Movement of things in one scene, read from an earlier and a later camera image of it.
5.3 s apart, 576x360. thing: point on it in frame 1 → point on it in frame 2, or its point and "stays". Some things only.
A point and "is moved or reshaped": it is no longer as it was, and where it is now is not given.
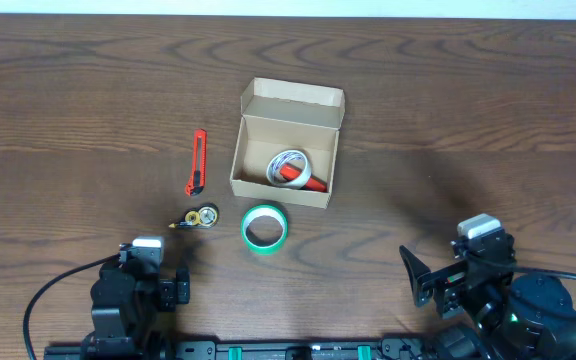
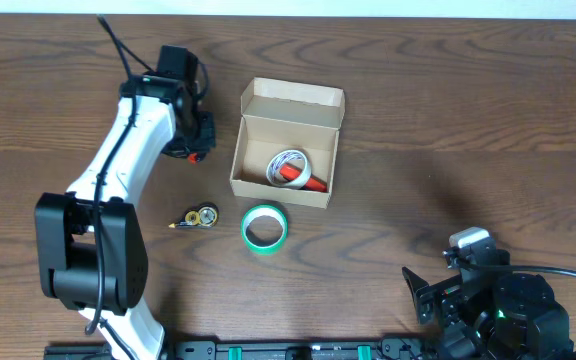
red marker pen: (313, 183) stays
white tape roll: (288, 155) stays
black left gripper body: (169, 293) → (200, 134)
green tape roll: (264, 210) stays
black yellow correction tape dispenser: (204, 216) stays
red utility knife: (196, 182) is moved or reshaped
